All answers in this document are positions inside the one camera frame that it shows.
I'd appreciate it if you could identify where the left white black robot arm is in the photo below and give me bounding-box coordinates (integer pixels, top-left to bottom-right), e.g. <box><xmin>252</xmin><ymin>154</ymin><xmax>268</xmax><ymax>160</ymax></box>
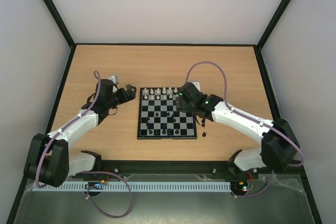
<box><xmin>24</xmin><ymin>76</ymin><xmax>137</xmax><ymax>188</ymax></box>

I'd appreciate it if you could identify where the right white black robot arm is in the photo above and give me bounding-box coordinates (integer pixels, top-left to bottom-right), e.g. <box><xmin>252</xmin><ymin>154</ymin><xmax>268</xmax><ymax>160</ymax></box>
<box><xmin>176</xmin><ymin>82</ymin><xmax>300</xmax><ymax>178</ymax></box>

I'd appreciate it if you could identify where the black magnetic chess board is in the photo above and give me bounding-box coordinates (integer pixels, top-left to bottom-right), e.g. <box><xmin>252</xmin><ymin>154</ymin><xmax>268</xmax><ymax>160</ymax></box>
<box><xmin>137</xmin><ymin>87</ymin><xmax>197</xmax><ymax>140</ymax></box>

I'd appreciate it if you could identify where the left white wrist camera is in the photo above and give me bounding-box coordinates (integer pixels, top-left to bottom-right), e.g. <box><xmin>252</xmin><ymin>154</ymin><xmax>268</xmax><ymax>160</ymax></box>
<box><xmin>108</xmin><ymin>74</ymin><xmax>119</xmax><ymax>85</ymax></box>

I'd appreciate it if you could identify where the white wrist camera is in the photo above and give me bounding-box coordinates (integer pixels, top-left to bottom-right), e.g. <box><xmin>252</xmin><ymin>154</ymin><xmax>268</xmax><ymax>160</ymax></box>
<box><xmin>108</xmin><ymin>74</ymin><xmax>119</xmax><ymax>85</ymax></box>
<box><xmin>187</xmin><ymin>80</ymin><xmax>201</xmax><ymax>91</ymax></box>

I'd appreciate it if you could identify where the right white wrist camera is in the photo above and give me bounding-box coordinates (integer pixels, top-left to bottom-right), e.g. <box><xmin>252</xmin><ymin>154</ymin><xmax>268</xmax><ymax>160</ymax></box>
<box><xmin>187</xmin><ymin>80</ymin><xmax>201</xmax><ymax>91</ymax></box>

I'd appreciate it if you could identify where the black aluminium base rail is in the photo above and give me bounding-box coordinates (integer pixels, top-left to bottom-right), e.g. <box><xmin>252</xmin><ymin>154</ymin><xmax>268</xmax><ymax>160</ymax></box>
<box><xmin>70</xmin><ymin>159</ymin><xmax>305</xmax><ymax>180</ymax></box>

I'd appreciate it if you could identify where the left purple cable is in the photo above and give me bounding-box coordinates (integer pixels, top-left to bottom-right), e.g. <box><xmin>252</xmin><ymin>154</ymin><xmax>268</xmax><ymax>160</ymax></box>
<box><xmin>34</xmin><ymin>70</ymin><xmax>133</xmax><ymax>218</ymax></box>

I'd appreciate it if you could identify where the light blue slotted cable duct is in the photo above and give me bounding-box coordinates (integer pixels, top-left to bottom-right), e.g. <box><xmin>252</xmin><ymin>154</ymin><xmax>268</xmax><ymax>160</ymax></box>
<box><xmin>32</xmin><ymin>181</ymin><xmax>231</xmax><ymax>193</ymax></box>

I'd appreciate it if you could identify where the black frame post left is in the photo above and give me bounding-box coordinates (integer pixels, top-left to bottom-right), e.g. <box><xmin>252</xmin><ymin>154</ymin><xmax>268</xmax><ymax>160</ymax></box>
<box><xmin>27</xmin><ymin>0</ymin><xmax>76</xmax><ymax>49</ymax></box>

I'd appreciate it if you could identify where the black frame post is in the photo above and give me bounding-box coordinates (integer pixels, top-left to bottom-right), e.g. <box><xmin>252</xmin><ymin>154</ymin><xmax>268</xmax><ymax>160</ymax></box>
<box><xmin>257</xmin><ymin>0</ymin><xmax>291</xmax><ymax>50</ymax></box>
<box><xmin>27</xmin><ymin>0</ymin><xmax>76</xmax><ymax>49</ymax></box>

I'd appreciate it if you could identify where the black frame post right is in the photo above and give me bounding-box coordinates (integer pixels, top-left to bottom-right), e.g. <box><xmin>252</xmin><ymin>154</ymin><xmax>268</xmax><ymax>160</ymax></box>
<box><xmin>257</xmin><ymin>0</ymin><xmax>291</xmax><ymax>50</ymax></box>

